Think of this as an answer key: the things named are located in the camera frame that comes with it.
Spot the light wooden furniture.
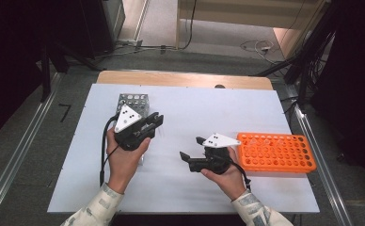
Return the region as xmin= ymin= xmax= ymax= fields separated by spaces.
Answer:
xmin=175 ymin=0 xmax=330 ymax=60

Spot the left hand-held gripper cable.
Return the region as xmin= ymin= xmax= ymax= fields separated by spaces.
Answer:
xmin=99 ymin=114 xmax=121 ymax=188

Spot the black hanging cable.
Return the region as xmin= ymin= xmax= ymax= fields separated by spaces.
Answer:
xmin=178 ymin=0 xmax=198 ymax=51

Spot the aluminium rail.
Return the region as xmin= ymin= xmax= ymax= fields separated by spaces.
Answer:
xmin=292 ymin=103 xmax=354 ymax=226
xmin=0 ymin=73 xmax=62 ymax=220

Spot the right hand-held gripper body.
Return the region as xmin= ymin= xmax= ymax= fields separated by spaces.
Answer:
xmin=188 ymin=133 xmax=242 ymax=175

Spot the white coiled cable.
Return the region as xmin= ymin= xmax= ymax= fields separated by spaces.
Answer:
xmin=239 ymin=39 xmax=275 ymax=64

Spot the dark cabinet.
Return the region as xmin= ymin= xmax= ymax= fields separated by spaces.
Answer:
xmin=79 ymin=0 xmax=126 ymax=58

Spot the black stand with cables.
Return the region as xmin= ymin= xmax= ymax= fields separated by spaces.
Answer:
xmin=255 ymin=0 xmax=340 ymax=106

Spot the metal test tube rack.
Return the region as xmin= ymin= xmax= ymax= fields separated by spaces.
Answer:
xmin=116 ymin=92 xmax=151 ymax=167

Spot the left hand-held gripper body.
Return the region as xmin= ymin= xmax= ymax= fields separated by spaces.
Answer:
xmin=113 ymin=104 xmax=151 ymax=152

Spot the person's left hand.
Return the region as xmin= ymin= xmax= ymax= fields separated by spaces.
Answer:
xmin=105 ymin=127 xmax=152 ymax=194

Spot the person's right hand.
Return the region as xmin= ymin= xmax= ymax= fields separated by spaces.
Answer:
xmin=200 ymin=147 xmax=247 ymax=202

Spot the white board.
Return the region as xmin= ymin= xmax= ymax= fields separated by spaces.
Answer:
xmin=47 ymin=83 xmax=321 ymax=215

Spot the orange test tube rack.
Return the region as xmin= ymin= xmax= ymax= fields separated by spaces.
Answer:
xmin=236 ymin=132 xmax=318 ymax=174

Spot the right hand-held gripper cable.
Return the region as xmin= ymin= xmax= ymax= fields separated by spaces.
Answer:
xmin=230 ymin=159 xmax=252 ymax=191

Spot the hand-held gripper cable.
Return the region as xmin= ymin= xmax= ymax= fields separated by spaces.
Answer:
xmin=230 ymin=159 xmax=252 ymax=191
xmin=99 ymin=114 xmax=121 ymax=188

